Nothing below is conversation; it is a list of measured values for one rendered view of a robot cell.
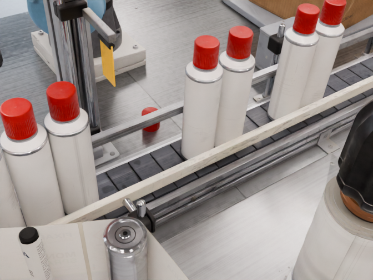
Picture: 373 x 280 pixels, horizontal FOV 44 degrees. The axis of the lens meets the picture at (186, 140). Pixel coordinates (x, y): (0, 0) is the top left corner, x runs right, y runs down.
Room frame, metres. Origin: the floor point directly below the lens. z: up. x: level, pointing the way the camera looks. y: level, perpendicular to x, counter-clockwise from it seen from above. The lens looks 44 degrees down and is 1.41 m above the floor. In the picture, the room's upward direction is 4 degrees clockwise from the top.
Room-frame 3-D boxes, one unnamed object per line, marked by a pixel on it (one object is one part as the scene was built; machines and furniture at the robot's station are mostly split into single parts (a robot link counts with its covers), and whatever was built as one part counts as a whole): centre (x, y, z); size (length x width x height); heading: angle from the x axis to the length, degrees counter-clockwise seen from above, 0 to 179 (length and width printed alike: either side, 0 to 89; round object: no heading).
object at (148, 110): (0.63, 0.07, 0.85); 0.03 x 0.03 x 0.03
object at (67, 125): (0.40, 0.14, 0.98); 0.05 x 0.05 x 0.20
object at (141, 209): (0.36, 0.05, 0.89); 0.03 x 0.03 x 0.12; 37
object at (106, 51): (0.45, 0.10, 1.09); 0.03 x 0.01 x 0.06; 37
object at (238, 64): (0.55, -0.06, 0.98); 0.05 x 0.05 x 0.20
